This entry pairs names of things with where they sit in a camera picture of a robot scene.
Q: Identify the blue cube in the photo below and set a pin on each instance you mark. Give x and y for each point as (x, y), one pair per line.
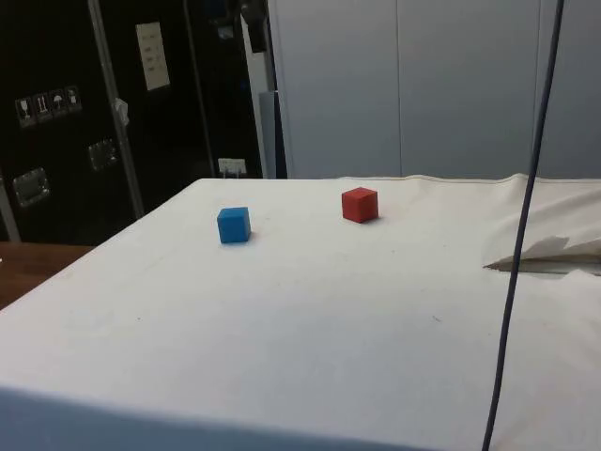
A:
(233, 225)

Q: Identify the red cube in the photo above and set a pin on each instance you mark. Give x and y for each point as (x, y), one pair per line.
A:
(359, 205)

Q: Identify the pale locker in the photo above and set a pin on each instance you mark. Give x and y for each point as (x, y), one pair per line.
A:
(469, 89)
(333, 89)

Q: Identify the black cabinet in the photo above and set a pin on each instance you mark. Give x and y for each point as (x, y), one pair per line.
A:
(70, 141)

